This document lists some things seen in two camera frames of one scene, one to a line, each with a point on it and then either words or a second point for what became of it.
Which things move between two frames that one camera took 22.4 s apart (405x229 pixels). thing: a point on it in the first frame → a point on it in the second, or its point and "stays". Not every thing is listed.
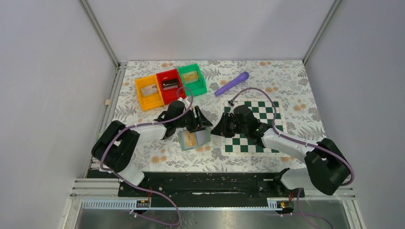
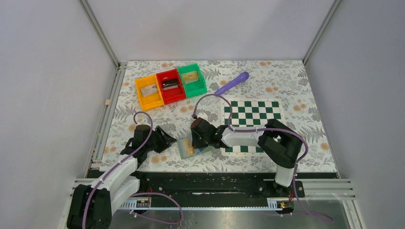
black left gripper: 201,122 → 165,140
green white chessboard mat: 263,110 stays
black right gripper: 221,128 → 196,143
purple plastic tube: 230,84 stays
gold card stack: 190,77 stays
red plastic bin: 173,94 stays
